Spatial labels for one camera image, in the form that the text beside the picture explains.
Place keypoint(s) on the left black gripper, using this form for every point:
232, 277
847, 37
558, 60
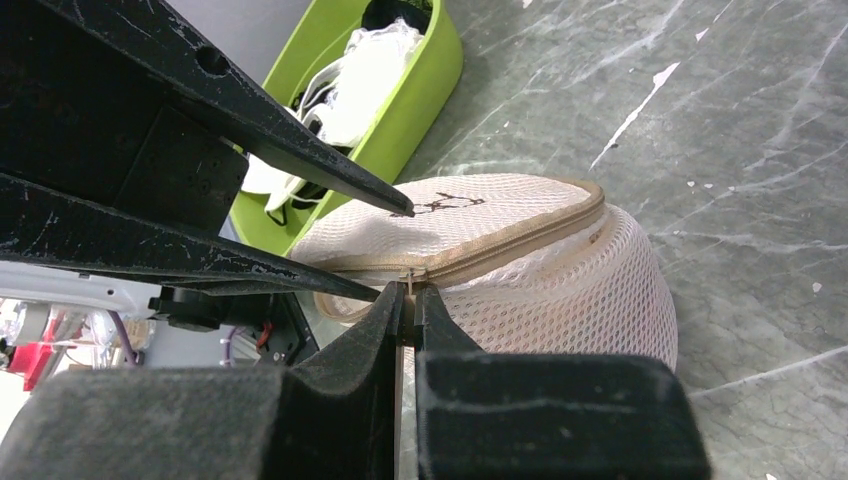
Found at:
82, 114

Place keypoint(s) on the beige mesh laundry bag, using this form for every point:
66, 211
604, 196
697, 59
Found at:
523, 263

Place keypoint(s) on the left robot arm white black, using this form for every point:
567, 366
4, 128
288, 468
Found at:
47, 311

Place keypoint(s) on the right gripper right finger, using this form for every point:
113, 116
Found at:
481, 415

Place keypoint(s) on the white bras in basin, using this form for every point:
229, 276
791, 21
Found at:
341, 102

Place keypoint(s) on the green plastic basin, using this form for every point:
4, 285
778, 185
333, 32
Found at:
400, 126

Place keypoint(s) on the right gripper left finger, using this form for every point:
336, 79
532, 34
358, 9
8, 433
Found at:
330, 417

